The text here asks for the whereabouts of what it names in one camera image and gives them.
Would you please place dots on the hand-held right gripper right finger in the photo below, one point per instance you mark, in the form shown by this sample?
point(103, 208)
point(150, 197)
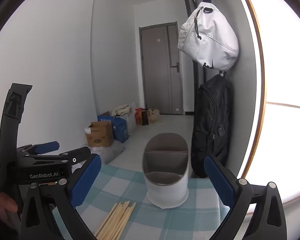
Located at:
point(220, 182)

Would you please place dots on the translucent storage bag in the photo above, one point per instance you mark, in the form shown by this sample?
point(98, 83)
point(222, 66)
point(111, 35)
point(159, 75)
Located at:
point(131, 122)

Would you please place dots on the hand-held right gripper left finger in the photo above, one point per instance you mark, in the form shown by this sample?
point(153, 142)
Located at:
point(86, 180)

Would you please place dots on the black sliding door frame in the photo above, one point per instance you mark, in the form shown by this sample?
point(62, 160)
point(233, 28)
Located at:
point(195, 80)

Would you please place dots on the white utensil holder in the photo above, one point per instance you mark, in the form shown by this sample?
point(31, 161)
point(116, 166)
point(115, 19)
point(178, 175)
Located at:
point(167, 192)

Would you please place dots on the metal wall hook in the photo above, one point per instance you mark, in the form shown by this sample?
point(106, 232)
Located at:
point(222, 73)

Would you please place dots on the black backpack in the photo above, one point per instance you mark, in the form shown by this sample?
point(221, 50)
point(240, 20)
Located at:
point(212, 120)

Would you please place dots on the red and yellow bag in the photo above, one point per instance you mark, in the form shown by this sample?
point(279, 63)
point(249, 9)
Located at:
point(139, 115)

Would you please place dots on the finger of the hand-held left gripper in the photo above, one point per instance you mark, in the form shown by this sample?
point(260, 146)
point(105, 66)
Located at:
point(77, 153)
point(48, 146)

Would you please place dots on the teal checkered tablecloth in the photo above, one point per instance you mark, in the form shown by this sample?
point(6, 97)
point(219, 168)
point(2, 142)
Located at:
point(165, 225)

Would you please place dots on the grey plastic bag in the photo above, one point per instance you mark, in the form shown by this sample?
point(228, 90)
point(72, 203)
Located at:
point(110, 152)

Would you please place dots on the grey door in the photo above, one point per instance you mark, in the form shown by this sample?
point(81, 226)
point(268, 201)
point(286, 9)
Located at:
point(157, 75)

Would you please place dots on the pale yellow plastic bag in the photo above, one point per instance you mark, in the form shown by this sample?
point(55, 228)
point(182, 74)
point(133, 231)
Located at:
point(155, 116)

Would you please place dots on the blue cardboard box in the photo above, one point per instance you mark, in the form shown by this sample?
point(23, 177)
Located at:
point(121, 130)

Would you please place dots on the person's left hand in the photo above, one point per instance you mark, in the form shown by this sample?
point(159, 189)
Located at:
point(1, 203)

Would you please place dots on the brown cardboard box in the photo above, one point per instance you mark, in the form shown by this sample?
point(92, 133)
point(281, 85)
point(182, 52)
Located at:
point(100, 136)

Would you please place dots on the white sling bag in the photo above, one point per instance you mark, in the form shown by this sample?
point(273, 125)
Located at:
point(210, 37)

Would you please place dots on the bundle of wooden chopsticks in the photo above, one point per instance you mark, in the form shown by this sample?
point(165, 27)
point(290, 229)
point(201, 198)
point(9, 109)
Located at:
point(117, 217)

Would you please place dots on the bright window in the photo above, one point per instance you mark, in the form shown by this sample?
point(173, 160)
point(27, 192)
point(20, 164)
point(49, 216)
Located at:
point(285, 55)

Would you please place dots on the beige folded cloth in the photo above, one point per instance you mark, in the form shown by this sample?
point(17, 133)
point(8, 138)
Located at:
point(122, 110)

